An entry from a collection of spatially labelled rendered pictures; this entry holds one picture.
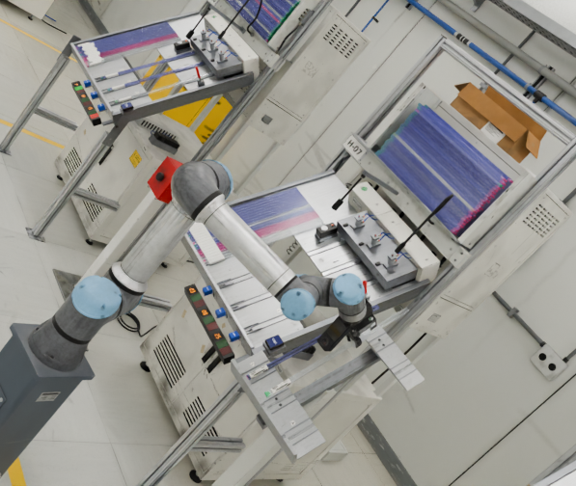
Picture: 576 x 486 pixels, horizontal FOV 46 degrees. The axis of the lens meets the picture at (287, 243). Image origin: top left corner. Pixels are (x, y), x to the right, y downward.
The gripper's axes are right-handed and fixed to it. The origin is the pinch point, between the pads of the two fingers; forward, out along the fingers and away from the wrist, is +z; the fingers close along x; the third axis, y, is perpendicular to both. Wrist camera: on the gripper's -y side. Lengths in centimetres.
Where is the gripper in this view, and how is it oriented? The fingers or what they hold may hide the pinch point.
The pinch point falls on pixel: (351, 342)
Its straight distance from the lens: 198.8
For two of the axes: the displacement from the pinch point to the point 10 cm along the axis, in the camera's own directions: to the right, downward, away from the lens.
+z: 1.5, 5.0, 8.5
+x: -5.5, -6.7, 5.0
